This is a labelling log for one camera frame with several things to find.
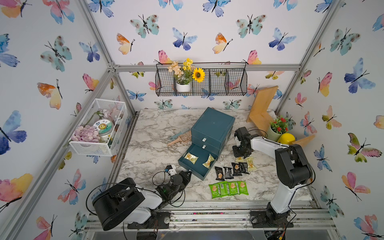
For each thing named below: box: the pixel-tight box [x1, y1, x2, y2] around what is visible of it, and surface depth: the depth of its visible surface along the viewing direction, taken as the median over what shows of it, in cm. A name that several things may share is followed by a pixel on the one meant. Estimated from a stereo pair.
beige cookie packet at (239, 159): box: [235, 156, 245, 163], surface depth 95 cm
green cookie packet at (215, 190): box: [208, 183, 221, 199], surface depth 84 cm
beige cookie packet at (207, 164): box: [202, 153, 215, 169], surface depth 93 cm
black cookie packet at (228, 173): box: [223, 166, 234, 179], surface depth 90 cm
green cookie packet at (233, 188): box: [227, 181, 240, 196], surface depth 85 cm
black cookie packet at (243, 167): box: [238, 162, 250, 175], surface depth 92 cm
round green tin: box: [93, 119, 114, 136], surface depth 67 cm
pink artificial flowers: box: [71, 125, 101, 143], surface depth 61 cm
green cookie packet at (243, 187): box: [237, 180, 249, 196], surface depth 85 cm
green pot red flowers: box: [267, 115, 289, 142], surface depth 88 cm
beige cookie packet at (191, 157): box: [184, 152, 199, 165], surface depth 95 cm
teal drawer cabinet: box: [178, 107, 236, 171], surface depth 90 cm
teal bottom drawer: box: [178, 143, 219, 181], surface depth 93 cm
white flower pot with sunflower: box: [167, 58, 206, 92], surface depth 86 cm
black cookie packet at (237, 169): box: [231, 162, 243, 176], surface depth 91 cm
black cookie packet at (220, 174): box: [214, 166, 225, 181], surface depth 89 cm
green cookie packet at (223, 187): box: [218, 181, 230, 198], surface depth 84 cm
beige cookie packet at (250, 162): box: [245, 156, 257, 172], surface depth 93 cm
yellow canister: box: [277, 133, 296, 145], surface depth 85 cm
